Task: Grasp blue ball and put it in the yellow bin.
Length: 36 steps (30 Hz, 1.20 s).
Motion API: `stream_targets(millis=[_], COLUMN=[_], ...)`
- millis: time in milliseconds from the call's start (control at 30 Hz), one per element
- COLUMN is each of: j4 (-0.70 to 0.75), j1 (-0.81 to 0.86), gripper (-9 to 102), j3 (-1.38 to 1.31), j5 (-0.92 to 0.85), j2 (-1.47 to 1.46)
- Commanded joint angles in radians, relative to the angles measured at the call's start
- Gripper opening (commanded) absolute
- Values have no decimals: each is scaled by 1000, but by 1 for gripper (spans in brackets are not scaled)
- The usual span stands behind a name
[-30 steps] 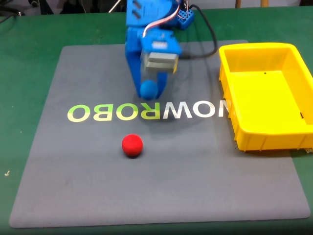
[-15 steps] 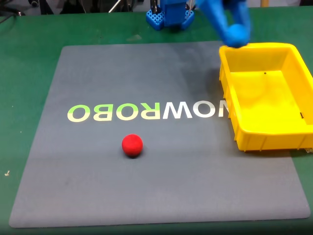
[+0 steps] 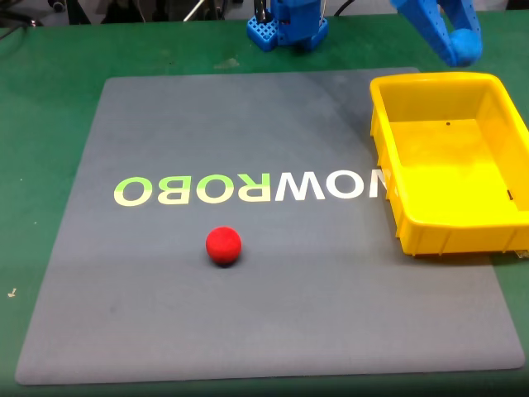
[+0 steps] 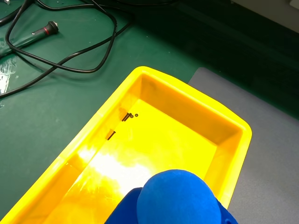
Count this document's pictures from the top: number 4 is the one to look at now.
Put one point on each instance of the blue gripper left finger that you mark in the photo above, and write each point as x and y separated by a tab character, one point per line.
126	210

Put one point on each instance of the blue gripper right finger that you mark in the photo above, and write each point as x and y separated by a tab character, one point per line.
227	217

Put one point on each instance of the blue ball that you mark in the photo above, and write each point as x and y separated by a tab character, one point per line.
177	200

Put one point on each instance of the yellow plastic bin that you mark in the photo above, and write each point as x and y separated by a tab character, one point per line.
163	144

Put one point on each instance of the grey mat with lettering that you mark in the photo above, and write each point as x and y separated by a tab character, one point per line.
268	151

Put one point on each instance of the small black screw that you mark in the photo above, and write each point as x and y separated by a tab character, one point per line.
127	117
124	117

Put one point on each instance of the clear plastic film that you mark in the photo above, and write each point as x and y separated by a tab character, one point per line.
7	72

